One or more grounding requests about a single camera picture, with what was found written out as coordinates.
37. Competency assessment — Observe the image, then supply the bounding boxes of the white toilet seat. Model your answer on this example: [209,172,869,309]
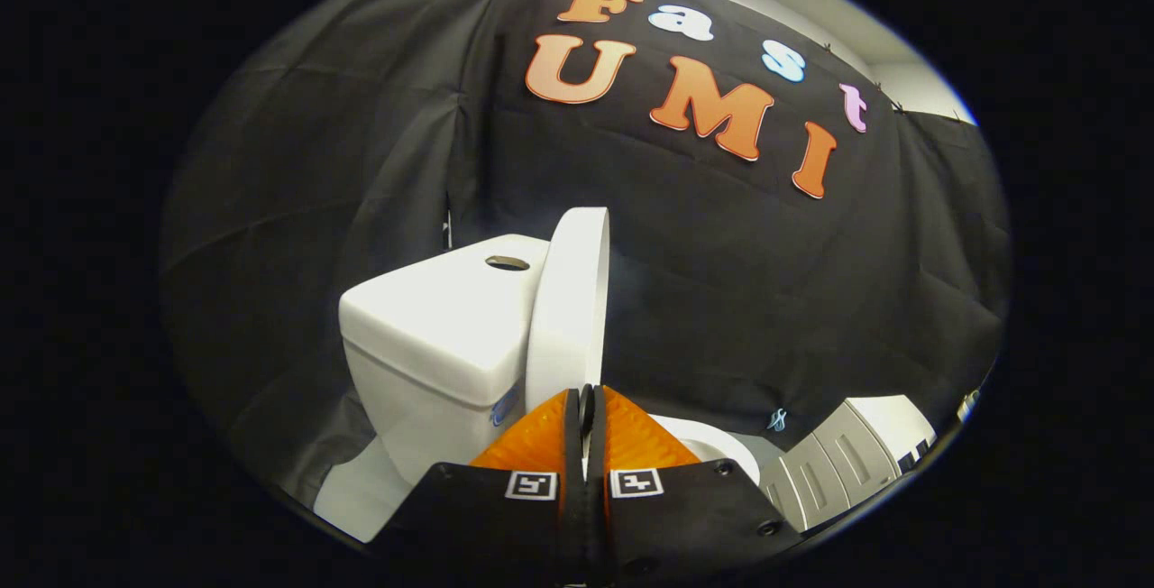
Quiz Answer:
[651,415,763,487]

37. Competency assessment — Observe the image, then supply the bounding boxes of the black backdrop cloth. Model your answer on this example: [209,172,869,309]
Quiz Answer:
[160,0,1011,508]

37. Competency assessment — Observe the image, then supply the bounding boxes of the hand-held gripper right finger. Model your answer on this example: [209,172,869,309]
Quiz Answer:
[591,385,803,584]

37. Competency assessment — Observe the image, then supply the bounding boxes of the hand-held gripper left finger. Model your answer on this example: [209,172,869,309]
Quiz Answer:
[370,387,589,588]

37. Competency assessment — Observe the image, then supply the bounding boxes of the white panelled cabinet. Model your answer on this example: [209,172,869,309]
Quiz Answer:
[757,394,939,533]

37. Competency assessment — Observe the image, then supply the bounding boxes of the white ceramic toilet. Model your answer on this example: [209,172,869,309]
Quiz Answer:
[311,234,553,544]

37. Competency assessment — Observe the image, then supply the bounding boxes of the white toilet lid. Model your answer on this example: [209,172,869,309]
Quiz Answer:
[525,207,611,413]

